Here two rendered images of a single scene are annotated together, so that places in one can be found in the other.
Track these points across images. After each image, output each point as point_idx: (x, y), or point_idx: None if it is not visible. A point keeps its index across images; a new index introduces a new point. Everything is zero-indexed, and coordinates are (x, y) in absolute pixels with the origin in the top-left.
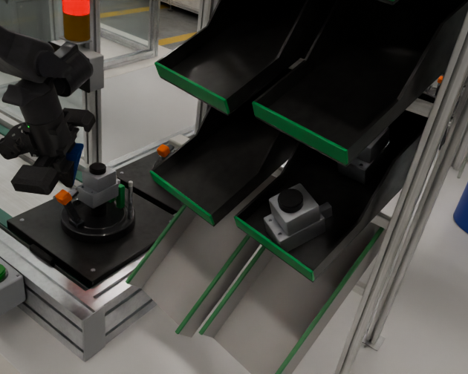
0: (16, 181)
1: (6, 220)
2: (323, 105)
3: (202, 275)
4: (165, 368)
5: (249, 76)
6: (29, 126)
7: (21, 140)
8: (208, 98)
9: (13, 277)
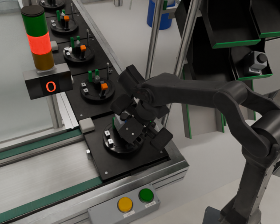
0: (164, 146)
1: (93, 182)
2: (266, 19)
3: (204, 111)
4: (195, 152)
5: (239, 24)
6: (151, 120)
7: (142, 131)
8: (248, 43)
9: (150, 186)
